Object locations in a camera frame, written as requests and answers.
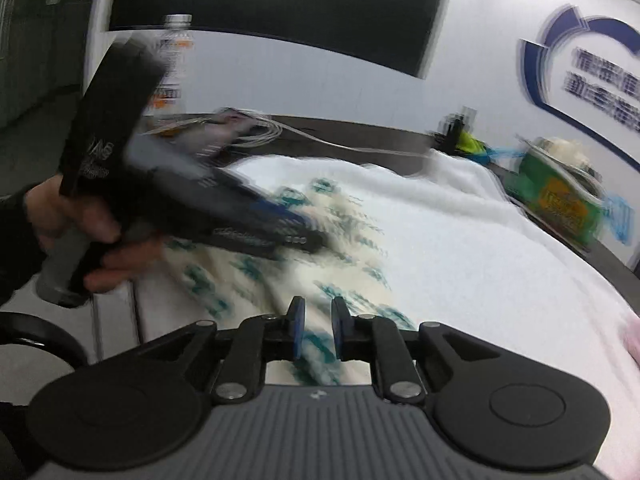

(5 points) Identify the plastic drink bottle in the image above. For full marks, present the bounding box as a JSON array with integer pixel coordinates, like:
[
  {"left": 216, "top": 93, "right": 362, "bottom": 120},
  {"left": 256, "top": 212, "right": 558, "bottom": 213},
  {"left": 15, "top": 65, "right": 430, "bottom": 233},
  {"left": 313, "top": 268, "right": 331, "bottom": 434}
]
[{"left": 150, "top": 14, "right": 194, "bottom": 116}]

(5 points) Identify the green zipper bag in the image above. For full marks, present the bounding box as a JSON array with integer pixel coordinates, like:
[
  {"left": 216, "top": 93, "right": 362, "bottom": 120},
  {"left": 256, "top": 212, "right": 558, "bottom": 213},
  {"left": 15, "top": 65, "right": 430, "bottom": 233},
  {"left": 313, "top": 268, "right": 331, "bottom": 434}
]
[{"left": 489, "top": 138, "right": 634, "bottom": 248}]

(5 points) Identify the white cable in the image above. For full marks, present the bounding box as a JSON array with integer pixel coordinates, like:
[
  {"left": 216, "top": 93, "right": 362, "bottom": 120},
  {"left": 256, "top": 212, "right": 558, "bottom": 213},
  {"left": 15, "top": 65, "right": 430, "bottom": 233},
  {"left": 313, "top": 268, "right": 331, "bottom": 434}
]
[{"left": 144, "top": 106, "right": 436, "bottom": 158}]

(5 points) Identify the pink garment blue trim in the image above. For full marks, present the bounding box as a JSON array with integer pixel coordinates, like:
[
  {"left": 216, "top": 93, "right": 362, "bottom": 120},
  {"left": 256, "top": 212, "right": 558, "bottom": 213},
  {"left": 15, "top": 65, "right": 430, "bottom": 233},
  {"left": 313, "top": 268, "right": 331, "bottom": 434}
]
[{"left": 622, "top": 316, "right": 640, "bottom": 366}]

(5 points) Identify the black wall screen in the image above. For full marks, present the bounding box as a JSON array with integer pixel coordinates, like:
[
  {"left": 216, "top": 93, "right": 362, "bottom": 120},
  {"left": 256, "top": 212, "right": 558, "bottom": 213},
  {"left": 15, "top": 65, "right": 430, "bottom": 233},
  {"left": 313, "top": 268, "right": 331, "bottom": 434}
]
[{"left": 108, "top": 0, "right": 440, "bottom": 76}]

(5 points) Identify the person left hand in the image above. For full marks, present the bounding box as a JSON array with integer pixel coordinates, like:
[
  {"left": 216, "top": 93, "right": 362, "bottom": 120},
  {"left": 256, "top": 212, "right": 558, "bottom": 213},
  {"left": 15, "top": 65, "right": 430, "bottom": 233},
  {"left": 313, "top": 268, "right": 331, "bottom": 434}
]
[{"left": 24, "top": 174, "right": 164, "bottom": 292}]

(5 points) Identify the white terry towel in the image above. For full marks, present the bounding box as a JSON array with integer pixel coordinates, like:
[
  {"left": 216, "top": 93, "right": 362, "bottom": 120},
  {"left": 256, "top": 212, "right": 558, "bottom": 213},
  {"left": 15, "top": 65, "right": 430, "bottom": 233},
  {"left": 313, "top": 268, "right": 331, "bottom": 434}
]
[{"left": 129, "top": 148, "right": 640, "bottom": 480}]

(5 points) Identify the cream green-flower garment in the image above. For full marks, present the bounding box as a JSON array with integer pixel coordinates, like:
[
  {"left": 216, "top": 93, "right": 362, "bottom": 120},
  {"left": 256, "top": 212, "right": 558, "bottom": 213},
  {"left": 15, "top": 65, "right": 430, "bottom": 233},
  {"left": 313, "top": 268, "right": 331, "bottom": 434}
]
[{"left": 165, "top": 178, "right": 414, "bottom": 386}]

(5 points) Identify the yellow-green object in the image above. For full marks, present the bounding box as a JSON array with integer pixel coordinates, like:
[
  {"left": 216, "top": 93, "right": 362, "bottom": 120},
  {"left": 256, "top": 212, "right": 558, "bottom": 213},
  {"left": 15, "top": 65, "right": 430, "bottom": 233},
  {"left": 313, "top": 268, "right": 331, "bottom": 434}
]
[{"left": 456, "top": 130, "right": 487, "bottom": 156}]

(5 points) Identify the black walkie-talkie charger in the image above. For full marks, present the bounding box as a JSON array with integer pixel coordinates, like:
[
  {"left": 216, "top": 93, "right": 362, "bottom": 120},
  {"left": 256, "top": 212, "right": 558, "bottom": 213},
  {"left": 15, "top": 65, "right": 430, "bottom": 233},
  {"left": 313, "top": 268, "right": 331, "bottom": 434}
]
[{"left": 433, "top": 106, "right": 477, "bottom": 155}]

